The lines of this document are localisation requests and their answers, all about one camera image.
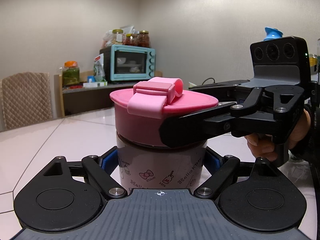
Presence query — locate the white medicine box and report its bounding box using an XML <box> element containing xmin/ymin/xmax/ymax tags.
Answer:
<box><xmin>82</xmin><ymin>81</ymin><xmax>108</xmax><ymax>88</ymax></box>

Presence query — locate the teal toaster oven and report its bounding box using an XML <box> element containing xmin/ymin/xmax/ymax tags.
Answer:
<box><xmin>99</xmin><ymin>44</ymin><xmax>156</xmax><ymax>83</ymax></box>

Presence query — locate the green white snack packet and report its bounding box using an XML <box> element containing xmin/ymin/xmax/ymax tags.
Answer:
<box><xmin>93</xmin><ymin>54</ymin><xmax>106</xmax><ymax>82</ymax></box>

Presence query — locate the pink Hello Kitty bottle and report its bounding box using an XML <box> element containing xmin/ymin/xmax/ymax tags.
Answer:
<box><xmin>110</xmin><ymin>77</ymin><xmax>219</xmax><ymax>191</ymax></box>

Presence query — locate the red chili jar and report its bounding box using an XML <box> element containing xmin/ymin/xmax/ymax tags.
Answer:
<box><xmin>138</xmin><ymin>30</ymin><xmax>150</xmax><ymax>48</ymax></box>
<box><xmin>124</xmin><ymin>34</ymin><xmax>138</xmax><ymax>46</ymax></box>

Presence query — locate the pale contents jar gold lid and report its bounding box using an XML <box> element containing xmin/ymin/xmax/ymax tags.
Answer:
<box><xmin>111</xmin><ymin>29</ymin><xmax>124</xmax><ymax>45</ymax></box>

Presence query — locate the black charger with cable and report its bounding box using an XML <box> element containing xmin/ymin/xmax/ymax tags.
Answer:
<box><xmin>202</xmin><ymin>77</ymin><xmax>216</xmax><ymax>85</ymax></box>

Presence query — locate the wooden shelf unit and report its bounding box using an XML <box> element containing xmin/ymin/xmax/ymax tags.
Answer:
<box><xmin>54</xmin><ymin>70</ymin><xmax>164</xmax><ymax>118</ymax></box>

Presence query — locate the blue thermos flask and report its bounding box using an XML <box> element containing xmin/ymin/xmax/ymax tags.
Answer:
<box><xmin>264</xmin><ymin>27</ymin><xmax>283</xmax><ymax>41</ymax></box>

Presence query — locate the quilted beige chair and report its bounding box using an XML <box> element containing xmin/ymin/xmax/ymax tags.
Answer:
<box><xmin>1</xmin><ymin>72</ymin><xmax>53</xmax><ymax>129</ymax></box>

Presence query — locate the green pickle jar orange lid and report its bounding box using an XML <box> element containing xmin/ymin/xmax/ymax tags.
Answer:
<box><xmin>62</xmin><ymin>61</ymin><xmax>80</xmax><ymax>86</ymax></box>

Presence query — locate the pink bottle cap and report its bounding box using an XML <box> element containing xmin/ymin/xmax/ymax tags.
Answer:
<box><xmin>110</xmin><ymin>77</ymin><xmax>219</xmax><ymax>147</ymax></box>

